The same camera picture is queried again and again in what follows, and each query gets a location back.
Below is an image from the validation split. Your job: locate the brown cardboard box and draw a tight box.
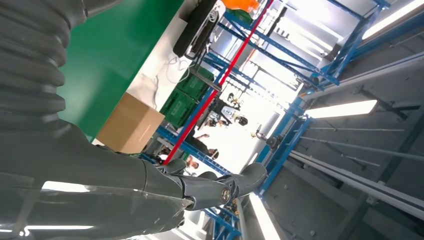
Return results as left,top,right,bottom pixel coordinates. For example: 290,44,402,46
96,92,166,155

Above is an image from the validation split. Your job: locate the background person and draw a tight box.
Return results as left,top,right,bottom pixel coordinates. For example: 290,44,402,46
185,132,220,161
183,155,200,170

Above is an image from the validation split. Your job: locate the green crate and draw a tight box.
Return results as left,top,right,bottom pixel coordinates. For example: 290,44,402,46
226,8,254,25
160,88,199,129
176,65,215,101

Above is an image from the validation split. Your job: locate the white table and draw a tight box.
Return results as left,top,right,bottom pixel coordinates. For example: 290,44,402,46
125,0,229,112

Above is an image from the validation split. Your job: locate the white background humanoid robot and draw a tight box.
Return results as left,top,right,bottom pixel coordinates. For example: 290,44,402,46
211,94,249,130

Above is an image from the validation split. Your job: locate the ceiling light strip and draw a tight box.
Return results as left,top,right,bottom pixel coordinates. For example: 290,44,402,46
248,193,282,240
304,99,379,119
361,0,424,41

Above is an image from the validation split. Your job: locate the open black hard case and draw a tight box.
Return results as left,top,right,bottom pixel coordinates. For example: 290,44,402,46
172,0,227,60

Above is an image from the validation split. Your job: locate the thin white table cable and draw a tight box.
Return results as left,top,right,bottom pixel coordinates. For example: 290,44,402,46
152,54,193,110

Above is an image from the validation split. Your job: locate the white coiled cable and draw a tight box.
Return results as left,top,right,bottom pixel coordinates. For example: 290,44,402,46
206,9,221,23

